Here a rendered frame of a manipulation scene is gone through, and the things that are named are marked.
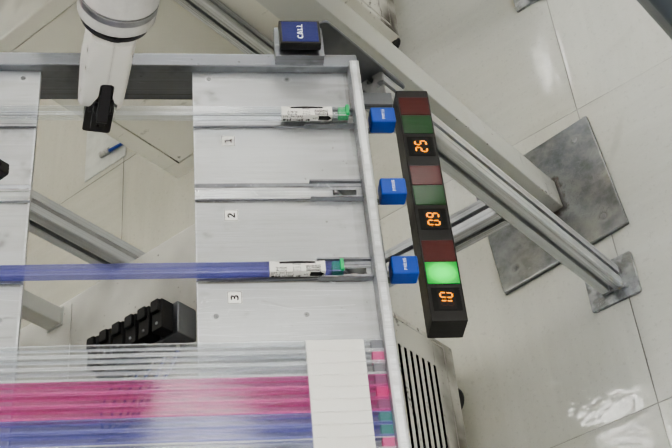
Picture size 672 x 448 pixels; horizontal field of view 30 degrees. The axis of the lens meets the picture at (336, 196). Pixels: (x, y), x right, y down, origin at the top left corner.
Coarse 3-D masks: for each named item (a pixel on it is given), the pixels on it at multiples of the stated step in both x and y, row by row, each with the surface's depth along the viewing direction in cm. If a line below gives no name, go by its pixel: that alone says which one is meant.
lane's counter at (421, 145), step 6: (408, 138) 150; (414, 138) 150; (420, 138) 150; (426, 138) 151; (432, 138) 151; (408, 144) 150; (414, 144) 150; (420, 144) 150; (426, 144) 150; (432, 144) 150; (408, 150) 149; (414, 150) 149; (420, 150) 149; (426, 150) 149; (432, 150) 150
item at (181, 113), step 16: (0, 112) 143; (16, 112) 143; (32, 112) 144; (48, 112) 144; (64, 112) 144; (80, 112) 144; (128, 112) 145; (144, 112) 145; (160, 112) 145; (176, 112) 146; (192, 112) 146; (208, 112) 146; (224, 112) 146; (240, 112) 147; (256, 112) 147; (272, 112) 147; (336, 112) 148
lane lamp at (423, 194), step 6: (414, 186) 146; (420, 186) 146; (426, 186) 146; (432, 186) 146; (438, 186) 146; (414, 192) 145; (420, 192) 145; (426, 192) 145; (432, 192) 145; (438, 192) 145; (414, 198) 145; (420, 198) 145; (426, 198) 145; (432, 198) 145; (438, 198) 145; (444, 198) 145; (420, 204) 144; (426, 204) 144; (432, 204) 144; (438, 204) 144; (444, 204) 144
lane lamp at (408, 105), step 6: (402, 102) 154; (408, 102) 154; (414, 102) 154; (420, 102) 154; (426, 102) 154; (402, 108) 153; (408, 108) 153; (414, 108) 154; (420, 108) 154; (426, 108) 154; (402, 114) 153; (408, 114) 153; (414, 114) 153; (420, 114) 153; (426, 114) 153
